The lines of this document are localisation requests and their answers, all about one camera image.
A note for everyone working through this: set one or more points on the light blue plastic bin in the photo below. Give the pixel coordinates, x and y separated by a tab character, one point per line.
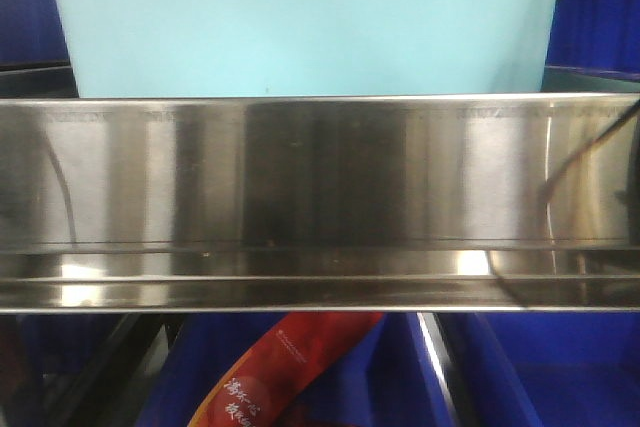
256	48

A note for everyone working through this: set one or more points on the dark blue bin lower centre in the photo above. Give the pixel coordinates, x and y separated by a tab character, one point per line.
387	380

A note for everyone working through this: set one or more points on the dark blue bin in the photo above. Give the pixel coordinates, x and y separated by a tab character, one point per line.
387	380
548	369
597	35
31	33

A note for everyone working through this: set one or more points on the dark blue bin lower right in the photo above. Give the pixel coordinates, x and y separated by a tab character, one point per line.
548	369

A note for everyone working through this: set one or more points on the dark blue bin upper right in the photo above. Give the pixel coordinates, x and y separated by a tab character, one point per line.
597	35

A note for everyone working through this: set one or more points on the dark blue bin upper left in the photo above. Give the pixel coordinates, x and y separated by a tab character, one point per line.
31	33

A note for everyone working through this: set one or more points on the red snack bag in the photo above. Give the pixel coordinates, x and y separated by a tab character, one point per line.
262	383

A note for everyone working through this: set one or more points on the stainless steel shelf rail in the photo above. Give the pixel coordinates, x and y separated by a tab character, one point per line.
440	203

